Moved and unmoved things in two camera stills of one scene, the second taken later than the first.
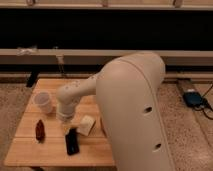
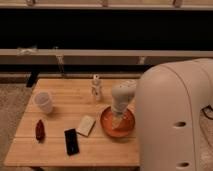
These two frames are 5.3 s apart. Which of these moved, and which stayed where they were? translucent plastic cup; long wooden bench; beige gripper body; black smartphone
Moved: beige gripper body
Stayed: long wooden bench; translucent plastic cup; black smartphone
